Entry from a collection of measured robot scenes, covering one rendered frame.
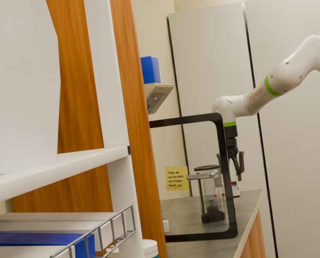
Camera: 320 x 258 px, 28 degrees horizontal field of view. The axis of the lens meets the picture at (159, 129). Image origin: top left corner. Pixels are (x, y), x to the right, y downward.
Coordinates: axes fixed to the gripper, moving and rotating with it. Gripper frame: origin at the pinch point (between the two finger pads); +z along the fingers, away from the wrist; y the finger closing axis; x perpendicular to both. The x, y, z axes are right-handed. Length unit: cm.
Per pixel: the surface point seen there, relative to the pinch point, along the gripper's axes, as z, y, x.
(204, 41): -89, -103, 194
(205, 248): 11, 25, -81
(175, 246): 11, 12, -79
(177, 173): -16, 25, -92
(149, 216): -4, 18, -101
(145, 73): -49, 17, -91
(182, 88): -54, -125, 186
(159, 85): -45, 19, -86
